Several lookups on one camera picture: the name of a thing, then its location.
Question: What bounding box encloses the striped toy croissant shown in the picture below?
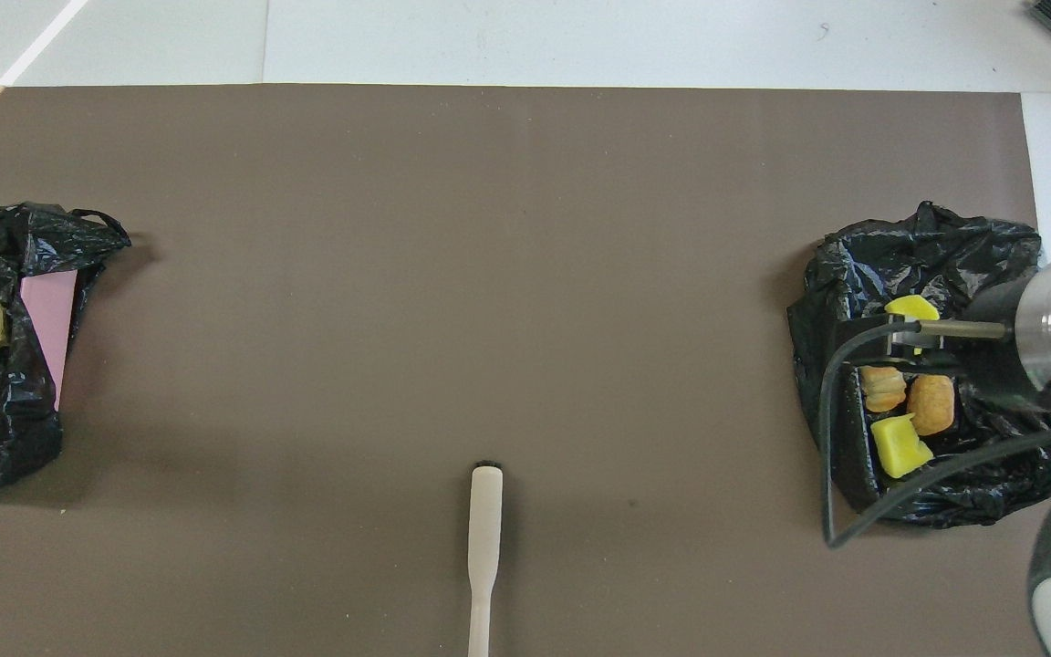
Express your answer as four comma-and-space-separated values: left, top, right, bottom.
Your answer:
859, 365, 908, 413

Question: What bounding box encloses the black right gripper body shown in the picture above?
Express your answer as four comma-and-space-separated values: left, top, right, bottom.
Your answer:
952, 274, 1051, 416

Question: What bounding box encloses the right black trash bag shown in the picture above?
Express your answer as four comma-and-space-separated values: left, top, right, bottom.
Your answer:
787, 201, 1051, 529

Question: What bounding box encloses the beige brush with black bristles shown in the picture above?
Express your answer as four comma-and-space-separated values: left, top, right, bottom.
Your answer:
467, 461, 505, 657

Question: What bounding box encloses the pink bin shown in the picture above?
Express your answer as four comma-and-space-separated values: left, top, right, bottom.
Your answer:
19, 269, 79, 412

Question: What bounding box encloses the brown table mat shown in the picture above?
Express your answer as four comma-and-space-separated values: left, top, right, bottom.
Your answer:
0, 85, 1051, 657

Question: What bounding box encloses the brown oval toy bread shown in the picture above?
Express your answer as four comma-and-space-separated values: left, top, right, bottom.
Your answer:
907, 374, 957, 436

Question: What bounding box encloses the yellow sponge piece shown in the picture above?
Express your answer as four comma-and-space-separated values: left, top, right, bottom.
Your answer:
884, 295, 942, 357
870, 413, 934, 479

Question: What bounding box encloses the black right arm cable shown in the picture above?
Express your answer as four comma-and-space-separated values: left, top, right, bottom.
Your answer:
819, 319, 1051, 549

